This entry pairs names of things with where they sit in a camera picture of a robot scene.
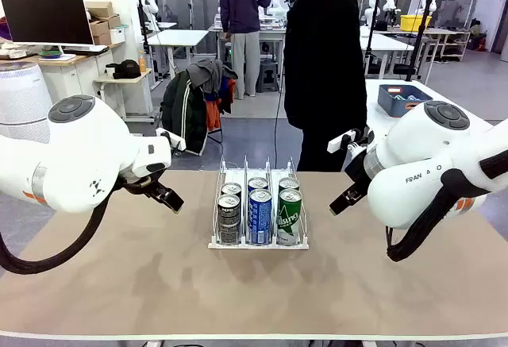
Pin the white cabinet desk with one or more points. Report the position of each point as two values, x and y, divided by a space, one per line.
75 77

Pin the black tripod stand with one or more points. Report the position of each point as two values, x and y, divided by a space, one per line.
371 45
412 70

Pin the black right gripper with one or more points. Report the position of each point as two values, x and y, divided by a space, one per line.
359 172

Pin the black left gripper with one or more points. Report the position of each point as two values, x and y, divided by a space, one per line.
145 188

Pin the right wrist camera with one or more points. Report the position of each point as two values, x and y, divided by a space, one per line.
337 144

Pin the small white box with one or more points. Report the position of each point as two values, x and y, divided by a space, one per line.
118 35

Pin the white background table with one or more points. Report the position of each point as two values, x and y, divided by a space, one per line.
178 38
383 43

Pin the orange drink bottle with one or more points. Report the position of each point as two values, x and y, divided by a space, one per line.
142 63

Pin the wooden shelf desk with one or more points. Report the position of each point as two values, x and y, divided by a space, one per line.
452 35

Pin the black stool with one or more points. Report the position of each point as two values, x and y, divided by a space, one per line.
270 77

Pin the green bowl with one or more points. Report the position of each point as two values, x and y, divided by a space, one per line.
51 53

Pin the person in purple hoodie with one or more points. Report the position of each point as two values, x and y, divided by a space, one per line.
242 5

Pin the green Chilsung cider can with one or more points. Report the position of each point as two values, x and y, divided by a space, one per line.
289 183
289 220

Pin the dark striped jacket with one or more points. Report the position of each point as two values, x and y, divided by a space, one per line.
184 112

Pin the orange garment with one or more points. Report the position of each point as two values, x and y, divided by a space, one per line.
214 112

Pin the small white side table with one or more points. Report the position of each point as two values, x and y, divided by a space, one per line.
123 79

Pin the large white table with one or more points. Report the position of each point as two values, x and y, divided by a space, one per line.
444 95

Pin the person in black jacket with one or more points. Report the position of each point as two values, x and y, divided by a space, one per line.
321 65

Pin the white cup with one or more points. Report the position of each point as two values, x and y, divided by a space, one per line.
110 71

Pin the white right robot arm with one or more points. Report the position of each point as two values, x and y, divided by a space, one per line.
416 152

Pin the yellow crate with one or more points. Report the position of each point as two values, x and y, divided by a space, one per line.
414 23

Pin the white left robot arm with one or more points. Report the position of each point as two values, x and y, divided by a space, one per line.
79 144

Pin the blue plastic bin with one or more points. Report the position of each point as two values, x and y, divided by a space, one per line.
391 105

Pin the black Pepsi can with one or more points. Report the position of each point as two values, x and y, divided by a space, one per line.
231 189
229 220

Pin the white air purifier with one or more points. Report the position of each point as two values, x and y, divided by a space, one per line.
20 97

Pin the gray garment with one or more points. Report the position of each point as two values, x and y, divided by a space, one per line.
210 75

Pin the red object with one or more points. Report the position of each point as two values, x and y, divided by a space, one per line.
481 42

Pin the black cap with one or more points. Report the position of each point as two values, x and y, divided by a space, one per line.
125 70

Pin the cardboard box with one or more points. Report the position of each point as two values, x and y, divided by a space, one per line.
99 27
99 8
102 38

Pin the black computer monitor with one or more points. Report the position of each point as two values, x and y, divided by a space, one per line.
47 19

